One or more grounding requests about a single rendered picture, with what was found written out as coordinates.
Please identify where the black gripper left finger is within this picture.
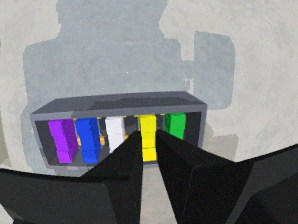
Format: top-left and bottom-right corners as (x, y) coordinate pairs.
(0, 131), (144, 224)

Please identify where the grey fuse block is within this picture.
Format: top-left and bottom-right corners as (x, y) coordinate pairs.
(29, 91), (208, 171)

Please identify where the yellow fuse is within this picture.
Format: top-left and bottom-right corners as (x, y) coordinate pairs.
(138, 115), (156, 161)

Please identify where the white fuse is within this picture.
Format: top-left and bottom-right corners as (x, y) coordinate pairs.
(106, 116), (125, 153)

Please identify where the pale cream tray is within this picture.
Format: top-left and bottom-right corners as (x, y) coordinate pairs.
(0, 116), (8, 165)

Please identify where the green fuse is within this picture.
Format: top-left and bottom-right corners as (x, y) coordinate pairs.
(164, 113), (185, 140)

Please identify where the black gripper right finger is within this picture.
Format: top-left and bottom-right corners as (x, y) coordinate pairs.
(154, 129), (298, 224)

